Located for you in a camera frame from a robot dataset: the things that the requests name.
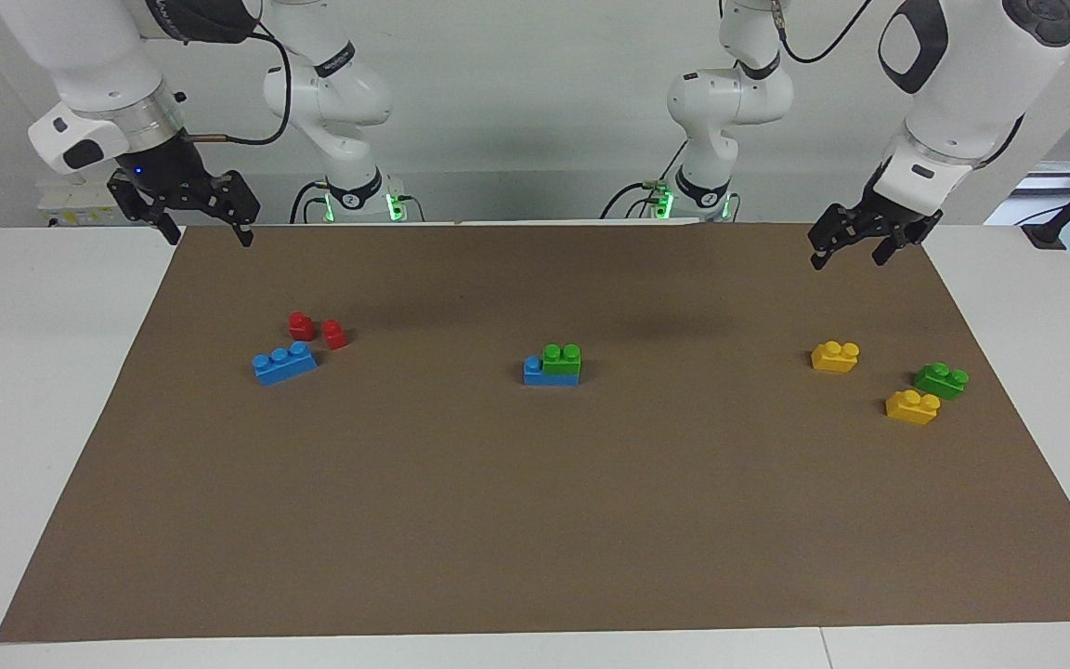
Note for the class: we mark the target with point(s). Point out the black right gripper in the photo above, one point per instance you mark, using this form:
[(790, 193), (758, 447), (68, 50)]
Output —
[(168, 177)]

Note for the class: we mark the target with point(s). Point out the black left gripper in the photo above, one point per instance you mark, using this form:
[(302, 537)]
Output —
[(888, 220)]

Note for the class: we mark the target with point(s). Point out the green two-stud block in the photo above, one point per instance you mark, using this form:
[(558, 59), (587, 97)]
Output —
[(561, 360), (941, 382)]

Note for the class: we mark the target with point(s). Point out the blue three-stud block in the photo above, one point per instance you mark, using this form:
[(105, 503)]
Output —
[(284, 366), (535, 373)]

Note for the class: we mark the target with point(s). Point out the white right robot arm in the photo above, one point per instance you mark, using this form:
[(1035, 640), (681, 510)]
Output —
[(98, 65)]

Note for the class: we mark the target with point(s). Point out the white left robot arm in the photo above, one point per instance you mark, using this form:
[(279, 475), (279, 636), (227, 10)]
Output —
[(972, 84)]

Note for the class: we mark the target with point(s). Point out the yellow two-stud block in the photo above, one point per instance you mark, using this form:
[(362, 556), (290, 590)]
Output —
[(912, 409), (835, 359)]

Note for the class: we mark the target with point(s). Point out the red one-stud block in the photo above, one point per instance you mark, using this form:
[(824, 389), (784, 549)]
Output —
[(335, 335), (301, 327)]

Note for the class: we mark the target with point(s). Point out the brown table mat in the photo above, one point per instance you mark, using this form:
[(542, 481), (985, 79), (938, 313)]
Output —
[(535, 502)]

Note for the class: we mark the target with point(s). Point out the white wall box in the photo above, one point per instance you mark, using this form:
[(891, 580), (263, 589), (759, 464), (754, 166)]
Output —
[(80, 206)]

